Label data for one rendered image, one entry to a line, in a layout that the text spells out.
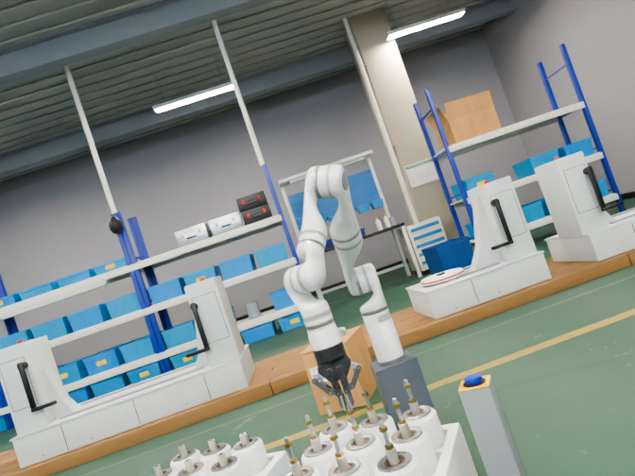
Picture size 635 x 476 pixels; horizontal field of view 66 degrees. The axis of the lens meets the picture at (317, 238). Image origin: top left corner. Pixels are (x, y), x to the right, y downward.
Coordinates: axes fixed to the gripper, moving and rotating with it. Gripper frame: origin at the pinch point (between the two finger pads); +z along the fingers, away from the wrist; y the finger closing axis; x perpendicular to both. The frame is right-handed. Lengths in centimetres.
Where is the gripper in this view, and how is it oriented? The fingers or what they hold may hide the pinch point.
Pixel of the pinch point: (346, 400)
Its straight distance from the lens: 123.4
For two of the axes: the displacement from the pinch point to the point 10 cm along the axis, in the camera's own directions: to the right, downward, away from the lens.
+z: 3.2, 9.5, -0.4
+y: 9.3, -3.3, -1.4
